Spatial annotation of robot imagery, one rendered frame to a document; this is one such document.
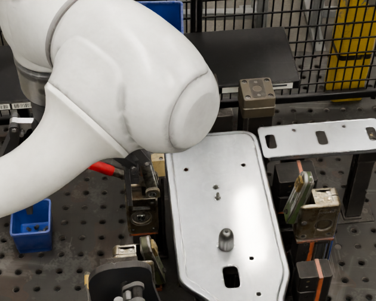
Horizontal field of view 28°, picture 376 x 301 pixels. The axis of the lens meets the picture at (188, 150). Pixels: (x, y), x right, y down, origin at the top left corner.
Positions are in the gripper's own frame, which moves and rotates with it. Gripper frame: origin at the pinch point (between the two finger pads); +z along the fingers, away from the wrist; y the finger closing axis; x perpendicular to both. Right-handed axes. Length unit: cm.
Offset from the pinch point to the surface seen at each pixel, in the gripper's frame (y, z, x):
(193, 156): 21, 46, 48
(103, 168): 1.6, 32.7, 34.8
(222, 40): 33, 43, 85
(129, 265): 5.7, 27.2, 6.9
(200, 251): 20, 46, 22
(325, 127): 53, 46, 54
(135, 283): 6.4, 27.5, 3.3
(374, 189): 72, 76, 58
